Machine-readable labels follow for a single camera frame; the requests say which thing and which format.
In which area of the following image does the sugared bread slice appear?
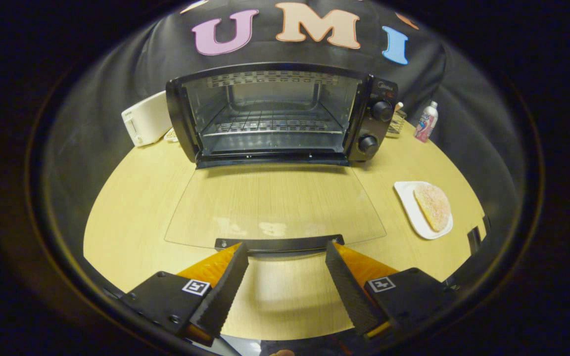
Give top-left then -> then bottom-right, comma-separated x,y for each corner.
414,183 -> 452,233

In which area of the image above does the wire basket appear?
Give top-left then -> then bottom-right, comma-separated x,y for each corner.
385,102 -> 408,138

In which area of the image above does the dark chair back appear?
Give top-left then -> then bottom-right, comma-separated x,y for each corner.
466,214 -> 492,256

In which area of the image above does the black toaster oven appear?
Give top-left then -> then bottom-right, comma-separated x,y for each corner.
164,62 -> 399,256

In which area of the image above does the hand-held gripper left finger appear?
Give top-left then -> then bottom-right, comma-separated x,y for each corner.
117,242 -> 249,347

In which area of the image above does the clear plastic bottle pink label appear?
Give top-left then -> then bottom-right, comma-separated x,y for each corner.
414,101 -> 439,143

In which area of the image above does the white bread toaster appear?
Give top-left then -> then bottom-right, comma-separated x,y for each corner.
121,90 -> 174,147

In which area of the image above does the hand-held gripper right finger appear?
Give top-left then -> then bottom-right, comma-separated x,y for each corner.
325,240 -> 458,340

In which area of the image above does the white square plate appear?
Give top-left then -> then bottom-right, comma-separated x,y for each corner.
394,180 -> 454,241

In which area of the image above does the black backdrop cloth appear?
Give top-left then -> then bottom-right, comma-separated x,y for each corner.
43,0 -> 528,233

